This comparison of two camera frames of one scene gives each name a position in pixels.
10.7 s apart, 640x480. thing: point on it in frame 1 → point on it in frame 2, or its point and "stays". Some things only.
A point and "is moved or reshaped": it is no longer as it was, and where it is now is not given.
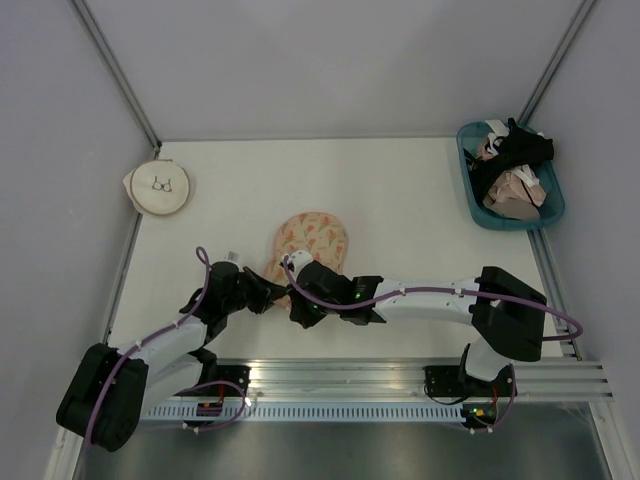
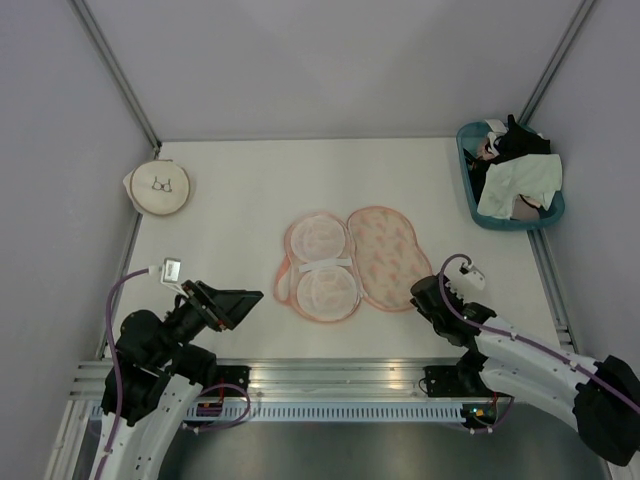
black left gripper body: x=245 y=290 → x=186 y=321
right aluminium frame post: x=549 y=76 stays
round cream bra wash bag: x=158 y=187 stays
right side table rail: x=553 y=292 stays
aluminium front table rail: x=393 y=380 stays
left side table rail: x=122 y=279 stays
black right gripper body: x=309 y=315 → x=452 y=291
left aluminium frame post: x=118 y=74 stays
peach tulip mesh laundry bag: x=321 y=234 is moved or reshaped
